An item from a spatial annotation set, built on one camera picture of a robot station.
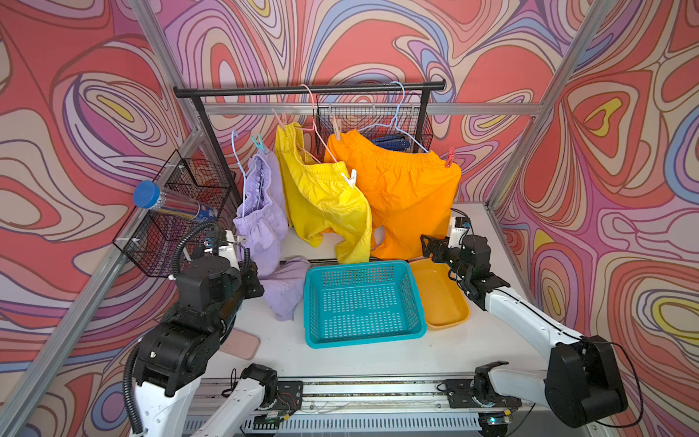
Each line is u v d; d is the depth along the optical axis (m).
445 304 0.88
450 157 0.64
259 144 0.72
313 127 0.66
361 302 0.91
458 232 0.73
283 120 0.93
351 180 0.64
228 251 0.49
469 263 0.64
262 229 0.64
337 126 0.75
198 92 0.60
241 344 0.82
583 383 0.41
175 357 0.34
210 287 0.38
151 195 0.61
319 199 0.78
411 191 0.73
